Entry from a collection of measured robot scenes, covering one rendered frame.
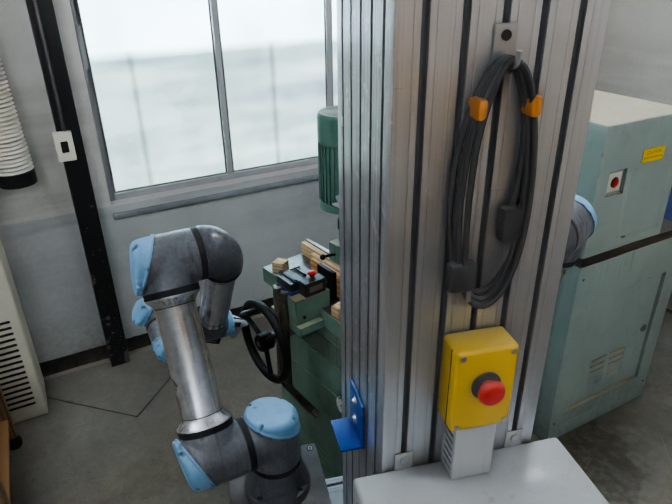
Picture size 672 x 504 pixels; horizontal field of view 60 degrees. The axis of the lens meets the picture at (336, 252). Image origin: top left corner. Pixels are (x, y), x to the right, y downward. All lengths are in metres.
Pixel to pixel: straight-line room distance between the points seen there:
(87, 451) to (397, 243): 2.36
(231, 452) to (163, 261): 0.41
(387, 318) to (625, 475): 2.16
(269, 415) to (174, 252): 0.40
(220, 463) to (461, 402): 0.61
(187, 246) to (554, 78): 0.78
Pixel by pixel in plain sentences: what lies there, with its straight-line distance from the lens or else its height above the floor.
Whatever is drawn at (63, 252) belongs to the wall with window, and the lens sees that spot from 3.08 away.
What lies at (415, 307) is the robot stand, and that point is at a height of 1.51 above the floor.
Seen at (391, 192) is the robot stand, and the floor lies 1.67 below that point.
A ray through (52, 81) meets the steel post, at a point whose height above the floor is 1.48.
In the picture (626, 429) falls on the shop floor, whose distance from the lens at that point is 3.03.
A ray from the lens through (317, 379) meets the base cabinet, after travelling 2.09.
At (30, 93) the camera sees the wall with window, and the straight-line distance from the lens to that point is 2.87.
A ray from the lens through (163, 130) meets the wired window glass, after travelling 3.05.
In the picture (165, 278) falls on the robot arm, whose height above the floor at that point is 1.35.
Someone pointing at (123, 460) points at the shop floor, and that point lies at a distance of 2.80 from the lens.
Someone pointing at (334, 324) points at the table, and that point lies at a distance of 1.85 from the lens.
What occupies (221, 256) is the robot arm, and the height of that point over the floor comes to 1.36.
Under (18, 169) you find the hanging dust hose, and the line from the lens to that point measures 2.74.
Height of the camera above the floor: 1.91
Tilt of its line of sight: 27 degrees down
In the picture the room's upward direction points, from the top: 1 degrees counter-clockwise
